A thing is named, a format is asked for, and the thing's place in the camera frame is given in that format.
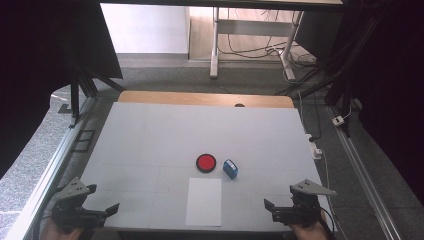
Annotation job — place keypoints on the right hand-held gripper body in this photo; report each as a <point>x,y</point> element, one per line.
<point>305,210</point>

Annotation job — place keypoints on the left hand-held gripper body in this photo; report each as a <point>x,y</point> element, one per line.
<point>71,208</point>

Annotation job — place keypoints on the blue transparent stamp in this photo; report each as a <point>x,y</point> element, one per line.
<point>230,169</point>

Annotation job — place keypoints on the person's right hand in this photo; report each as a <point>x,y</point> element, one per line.
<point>310,233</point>

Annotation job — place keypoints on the person's left hand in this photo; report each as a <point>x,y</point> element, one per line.
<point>61,235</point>

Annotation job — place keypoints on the white paper sheet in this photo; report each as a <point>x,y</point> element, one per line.
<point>203,203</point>

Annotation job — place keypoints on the round red ink pad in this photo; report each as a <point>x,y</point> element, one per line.
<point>206,163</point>

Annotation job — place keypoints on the small white adapter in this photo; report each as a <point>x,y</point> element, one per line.
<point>338,120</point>

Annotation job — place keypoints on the black metal stand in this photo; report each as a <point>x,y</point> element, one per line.
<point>340,80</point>
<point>76,93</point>

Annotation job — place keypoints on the dark curtain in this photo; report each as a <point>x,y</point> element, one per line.
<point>30,66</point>
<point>393,83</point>

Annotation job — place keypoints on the aluminium rail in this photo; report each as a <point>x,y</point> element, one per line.
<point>46,180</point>
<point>363,176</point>

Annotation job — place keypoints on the white metal desk frame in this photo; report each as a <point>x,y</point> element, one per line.
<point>253,27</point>

